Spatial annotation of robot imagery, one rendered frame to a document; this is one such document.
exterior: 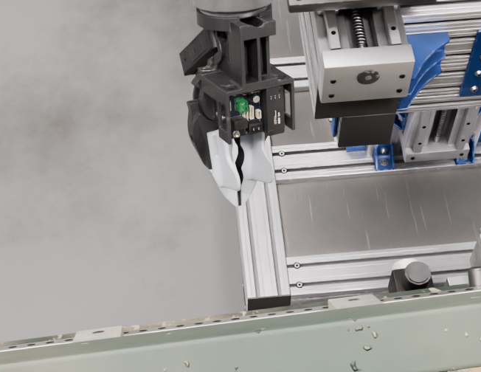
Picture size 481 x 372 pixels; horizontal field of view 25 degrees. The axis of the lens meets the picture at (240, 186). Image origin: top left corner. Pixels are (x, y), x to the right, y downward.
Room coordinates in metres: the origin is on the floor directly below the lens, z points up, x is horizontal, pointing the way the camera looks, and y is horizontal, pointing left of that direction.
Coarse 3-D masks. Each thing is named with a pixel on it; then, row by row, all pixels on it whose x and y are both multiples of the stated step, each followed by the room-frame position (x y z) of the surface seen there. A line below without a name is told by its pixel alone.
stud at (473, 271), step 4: (472, 268) 0.69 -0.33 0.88; (476, 268) 0.69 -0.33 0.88; (480, 268) 0.69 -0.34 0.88; (468, 272) 0.69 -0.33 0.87; (472, 272) 0.69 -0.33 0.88; (476, 272) 0.68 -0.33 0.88; (480, 272) 0.68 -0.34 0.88; (468, 276) 0.68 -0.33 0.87; (472, 276) 0.68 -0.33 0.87; (476, 276) 0.68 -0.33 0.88; (480, 276) 0.68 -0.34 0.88; (468, 280) 0.68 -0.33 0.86; (472, 280) 0.68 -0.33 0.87; (476, 280) 0.67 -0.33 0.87; (480, 280) 0.67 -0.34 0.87; (472, 284) 0.67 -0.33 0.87; (476, 284) 0.67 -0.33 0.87; (480, 284) 0.67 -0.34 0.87
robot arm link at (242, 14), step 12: (204, 0) 0.65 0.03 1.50; (216, 0) 0.64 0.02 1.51; (228, 0) 0.64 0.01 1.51; (240, 0) 0.64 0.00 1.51; (252, 0) 0.65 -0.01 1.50; (264, 0) 0.65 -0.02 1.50; (204, 12) 0.65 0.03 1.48; (216, 12) 0.64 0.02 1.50; (228, 12) 0.64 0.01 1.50; (240, 12) 0.64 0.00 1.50; (252, 12) 0.64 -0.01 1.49
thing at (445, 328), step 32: (256, 320) 0.14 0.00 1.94; (288, 320) 0.13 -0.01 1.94; (320, 320) 0.13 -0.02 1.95; (352, 320) 0.13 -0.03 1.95; (384, 320) 0.13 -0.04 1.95; (416, 320) 0.13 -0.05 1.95; (448, 320) 0.13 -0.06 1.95; (480, 320) 0.13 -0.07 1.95; (0, 352) 0.13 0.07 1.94; (32, 352) 0.12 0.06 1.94; (64, 352) 0.12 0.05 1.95; (96, 352) 0.12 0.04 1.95; (128, 352) 0.12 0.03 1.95; (160, 352) 0.12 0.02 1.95; (192, 352) 0.12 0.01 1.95; (224, 352) 0.12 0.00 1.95; (256, 352) 0.12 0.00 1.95; (288, 352) 0.12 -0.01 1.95; (320, 352) 0.12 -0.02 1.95; (352, 352) 0.12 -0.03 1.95; (384, 352) 0.12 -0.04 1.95; (416, 352) 0.12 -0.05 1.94; (448, 352) 0.12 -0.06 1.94; (480, 352) 0.12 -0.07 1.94
